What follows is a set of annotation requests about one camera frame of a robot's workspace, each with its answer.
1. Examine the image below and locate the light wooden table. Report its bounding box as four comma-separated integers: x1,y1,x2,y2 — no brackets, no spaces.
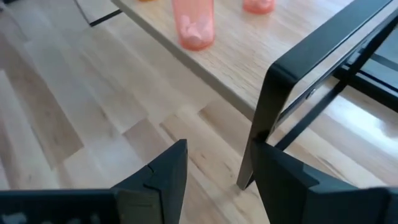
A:
74,0,398,190

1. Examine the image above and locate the black aluminium extrusion frame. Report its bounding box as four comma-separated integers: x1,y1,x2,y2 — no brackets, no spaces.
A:
332,34,398,113

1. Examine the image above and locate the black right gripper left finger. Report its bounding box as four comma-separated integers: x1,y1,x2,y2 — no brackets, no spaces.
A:
111,138,189,224

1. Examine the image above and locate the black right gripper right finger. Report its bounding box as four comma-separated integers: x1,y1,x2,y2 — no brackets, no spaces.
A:
250,138,391,224

